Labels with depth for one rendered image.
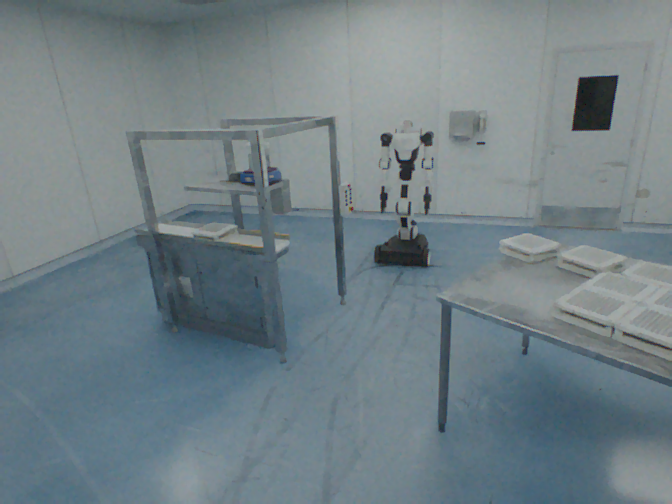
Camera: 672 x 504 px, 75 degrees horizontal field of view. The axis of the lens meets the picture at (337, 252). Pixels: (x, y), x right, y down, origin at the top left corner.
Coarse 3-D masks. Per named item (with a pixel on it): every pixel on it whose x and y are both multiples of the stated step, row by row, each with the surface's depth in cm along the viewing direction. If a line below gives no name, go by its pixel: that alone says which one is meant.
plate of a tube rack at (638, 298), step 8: (608, 272) 214; (592, 280) 207; (640, 280) 204; (592, 288) 199; (600, 288) 198; (608, 288) 198; (648, 288) 196; (656, 288) 196; (616, 296) 191; (624, 296) 190; (640, 296) 190; (648, 296) 190
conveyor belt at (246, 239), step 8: (160, 224) 372; (168, 224) 371; (168, 232) 350; (176, 232) 348; (184, 232) 347; (232, 240) 322; (240, 240) 321; (248, 240) 320; (256, 240) 319; (280, 240) 316; (280, 248) 306
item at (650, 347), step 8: (616, 336) 171; (624, 336) 170; (632, 336) 170; (632, 344) 167; (640, 344) 165; (648, 344) 164; (656, 344) 164; (648, 352) 163; (656, 352) 161; (664, 352) 159
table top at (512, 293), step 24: (504, 264) 248; (528, 264) 246; (552, 264) 244; (456, 288) 223; (480, 288) 221; (504, 288) 220; (528, 288) 218; (552, 288) 217; (480, 312) 200; (504, 312) 198; (528, 312) 196; (552, 336) 177; (576, 336) 176; (600, 336) 175; (600, 360) 166; (624, 360) 160; (648, 360) 159
